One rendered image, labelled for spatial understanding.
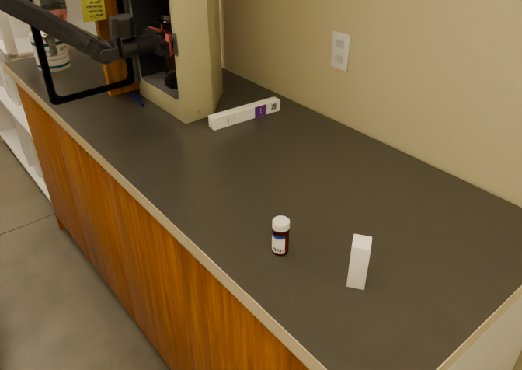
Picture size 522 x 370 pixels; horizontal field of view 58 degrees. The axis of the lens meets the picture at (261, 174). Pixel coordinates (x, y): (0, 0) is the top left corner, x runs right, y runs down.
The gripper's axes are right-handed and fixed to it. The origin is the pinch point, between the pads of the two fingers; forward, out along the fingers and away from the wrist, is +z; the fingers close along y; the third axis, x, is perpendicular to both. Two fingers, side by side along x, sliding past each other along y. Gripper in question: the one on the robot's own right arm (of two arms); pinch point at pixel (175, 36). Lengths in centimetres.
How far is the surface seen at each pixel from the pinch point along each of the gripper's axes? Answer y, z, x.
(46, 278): 54, -53, 117
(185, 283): -53, -35, 47
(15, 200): 130, -45, 117
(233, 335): -75, -35, 48
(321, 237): -82, -14, 24
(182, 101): -13.8, -7.7, 15.9
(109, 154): -16.5, -35.2, 23.7
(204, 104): -14.3, 0.0, 19.1
